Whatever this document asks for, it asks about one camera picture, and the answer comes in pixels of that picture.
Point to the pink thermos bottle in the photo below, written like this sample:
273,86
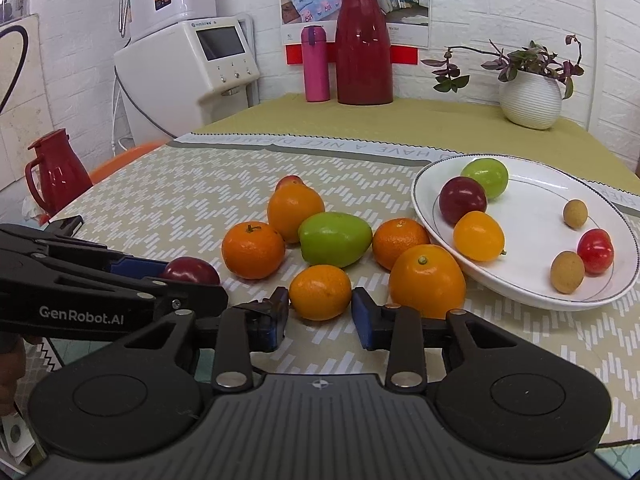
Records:
315,75

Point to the potted plant in white pot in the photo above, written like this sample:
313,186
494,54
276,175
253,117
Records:
530,100

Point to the white plate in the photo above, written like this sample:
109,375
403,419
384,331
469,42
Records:
530,225

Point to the yellow orange fruit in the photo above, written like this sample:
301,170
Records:
477,236

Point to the red pitcher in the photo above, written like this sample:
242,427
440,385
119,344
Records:
57,175

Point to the green mango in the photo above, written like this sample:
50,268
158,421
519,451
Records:
335,238

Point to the dark red plum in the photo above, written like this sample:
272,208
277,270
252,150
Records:
192,270
461,200

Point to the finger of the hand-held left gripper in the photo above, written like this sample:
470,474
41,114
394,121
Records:
200,300
140,266

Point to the green apple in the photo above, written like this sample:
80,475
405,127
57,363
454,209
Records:
487,175

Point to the small orange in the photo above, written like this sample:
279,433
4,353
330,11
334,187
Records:
320,292

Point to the person's left hand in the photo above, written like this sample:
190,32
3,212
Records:
11,375

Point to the white paper tag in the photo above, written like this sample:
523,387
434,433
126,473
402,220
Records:
15,437

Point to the small red fruit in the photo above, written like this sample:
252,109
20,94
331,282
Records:
288,181

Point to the orange stool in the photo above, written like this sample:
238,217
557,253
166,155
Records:
120,160

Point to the red apple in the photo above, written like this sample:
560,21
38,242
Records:
595,251

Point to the tangerine with stem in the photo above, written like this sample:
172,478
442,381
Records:
252,252

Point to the beige board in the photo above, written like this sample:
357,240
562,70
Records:
25,100

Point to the olive green tablecloth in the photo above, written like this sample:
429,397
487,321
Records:
400,120

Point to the brown longan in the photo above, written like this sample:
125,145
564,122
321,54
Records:
575,213
567,272

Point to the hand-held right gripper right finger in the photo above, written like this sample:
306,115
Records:
362,320

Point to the white machine with screen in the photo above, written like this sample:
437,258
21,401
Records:
160,70

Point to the large orange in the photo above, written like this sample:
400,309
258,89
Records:
425,282

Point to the dark red thermos jug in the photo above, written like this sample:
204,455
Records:
362,70

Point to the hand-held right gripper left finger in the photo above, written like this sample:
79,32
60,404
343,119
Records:
279,330

